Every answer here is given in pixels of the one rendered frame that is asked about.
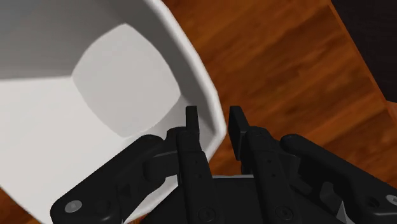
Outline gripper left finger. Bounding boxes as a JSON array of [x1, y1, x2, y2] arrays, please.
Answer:
[[50, 106, 225, 224]]

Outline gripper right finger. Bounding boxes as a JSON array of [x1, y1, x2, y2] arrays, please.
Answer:
[[228, 106, 397, 224]]

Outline white bowl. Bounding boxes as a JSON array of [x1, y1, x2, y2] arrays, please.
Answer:
[[0, 0, 228, 224]]

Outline wooden table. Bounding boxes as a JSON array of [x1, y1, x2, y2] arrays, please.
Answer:
[[0, 0, 397, 224]]

